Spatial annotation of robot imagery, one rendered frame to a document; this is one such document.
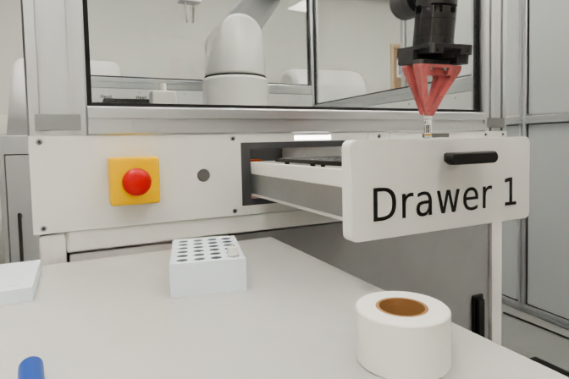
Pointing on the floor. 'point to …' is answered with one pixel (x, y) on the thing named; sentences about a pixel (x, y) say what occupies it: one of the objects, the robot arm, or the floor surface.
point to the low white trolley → (213, 324)
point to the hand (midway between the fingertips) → (427, 109)
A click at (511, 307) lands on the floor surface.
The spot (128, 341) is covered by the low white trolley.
